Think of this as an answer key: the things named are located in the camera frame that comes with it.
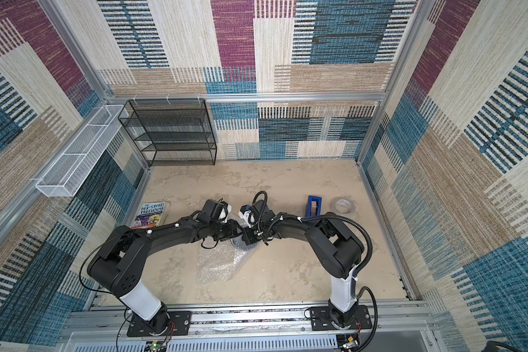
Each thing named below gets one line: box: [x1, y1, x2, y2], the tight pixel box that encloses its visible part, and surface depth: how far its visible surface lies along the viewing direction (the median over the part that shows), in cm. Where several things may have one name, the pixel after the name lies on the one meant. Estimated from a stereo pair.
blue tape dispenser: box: [305, 195, 322, 218], surface depth 96 cm
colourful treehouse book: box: [131, 201, 165, 230], surface depth 100 cm
